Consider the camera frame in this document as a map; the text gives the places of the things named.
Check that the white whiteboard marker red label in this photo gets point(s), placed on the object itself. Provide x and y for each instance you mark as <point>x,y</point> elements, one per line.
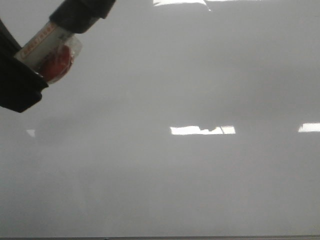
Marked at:
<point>51,52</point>

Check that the white glossy whiteboard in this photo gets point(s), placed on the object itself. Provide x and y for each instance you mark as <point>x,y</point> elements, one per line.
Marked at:
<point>176,119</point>

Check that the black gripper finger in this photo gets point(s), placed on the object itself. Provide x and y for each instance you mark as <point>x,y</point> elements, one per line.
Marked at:
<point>77,16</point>
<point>20,87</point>

